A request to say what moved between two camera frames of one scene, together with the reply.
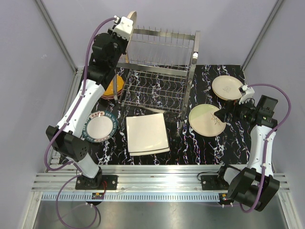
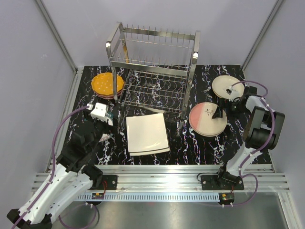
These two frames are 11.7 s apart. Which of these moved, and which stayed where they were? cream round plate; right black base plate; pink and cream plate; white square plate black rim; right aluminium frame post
Moved: pink and cream plate
Stayed: white square plate black rim; right black base plate; cream round plate; right aluminium frame post
